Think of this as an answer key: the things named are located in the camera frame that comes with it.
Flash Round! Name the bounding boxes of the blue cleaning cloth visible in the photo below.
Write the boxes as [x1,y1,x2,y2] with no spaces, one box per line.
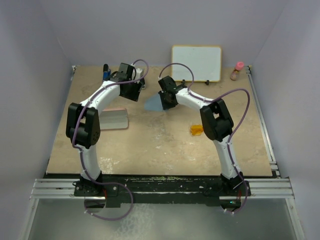
[144,93,163,112]

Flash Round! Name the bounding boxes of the pink glasses case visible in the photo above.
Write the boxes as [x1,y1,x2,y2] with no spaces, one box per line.
[99,108,129,131]

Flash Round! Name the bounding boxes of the orange sunglasses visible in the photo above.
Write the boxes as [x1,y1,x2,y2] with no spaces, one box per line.
[190,124,204,136]

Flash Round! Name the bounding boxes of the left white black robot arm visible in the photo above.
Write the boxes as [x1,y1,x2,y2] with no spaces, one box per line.
[65,63,144,196]

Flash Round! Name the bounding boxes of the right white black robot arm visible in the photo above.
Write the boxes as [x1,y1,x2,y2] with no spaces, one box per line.
[158,76,243,196]

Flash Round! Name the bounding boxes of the blue black stapler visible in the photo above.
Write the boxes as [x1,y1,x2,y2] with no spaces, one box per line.
[102,63,111,81]

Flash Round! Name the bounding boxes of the small whiteboard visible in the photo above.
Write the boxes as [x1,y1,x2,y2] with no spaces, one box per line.
[171,45,222,83]

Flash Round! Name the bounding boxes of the pink capped small bottle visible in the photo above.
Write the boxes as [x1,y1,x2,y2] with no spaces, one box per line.
[230,61,245,81]

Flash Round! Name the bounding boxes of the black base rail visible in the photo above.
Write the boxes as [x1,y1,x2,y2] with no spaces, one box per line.
[72,174,251,209]

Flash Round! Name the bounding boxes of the aluminium frame rail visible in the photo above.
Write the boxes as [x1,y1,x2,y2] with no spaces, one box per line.
[29,66,305,240]

